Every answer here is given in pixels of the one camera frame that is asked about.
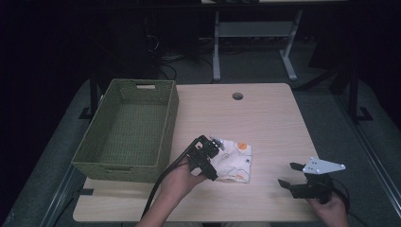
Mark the black tape strip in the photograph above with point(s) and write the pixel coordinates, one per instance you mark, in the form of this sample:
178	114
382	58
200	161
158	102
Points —
85	191

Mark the black metal stand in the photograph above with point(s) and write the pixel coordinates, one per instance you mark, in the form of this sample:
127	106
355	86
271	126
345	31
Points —
354	97
93	94

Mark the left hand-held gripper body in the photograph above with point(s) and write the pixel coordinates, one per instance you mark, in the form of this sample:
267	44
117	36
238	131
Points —
199	154

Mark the green woven basket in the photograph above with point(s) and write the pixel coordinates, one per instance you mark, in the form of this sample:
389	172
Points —
129	132

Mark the grey metal desk frame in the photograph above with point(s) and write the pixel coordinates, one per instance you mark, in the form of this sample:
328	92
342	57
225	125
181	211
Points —
252	29

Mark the person's right hand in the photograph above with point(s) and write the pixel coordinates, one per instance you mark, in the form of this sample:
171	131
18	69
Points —
329	210

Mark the white patterned cloth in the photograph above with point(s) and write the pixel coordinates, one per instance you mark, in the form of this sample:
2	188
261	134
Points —
235	161

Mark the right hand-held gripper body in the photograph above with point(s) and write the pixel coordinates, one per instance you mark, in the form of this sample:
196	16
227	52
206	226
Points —
315	183

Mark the person's left hand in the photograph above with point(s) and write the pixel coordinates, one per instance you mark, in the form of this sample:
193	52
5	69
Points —
180	181

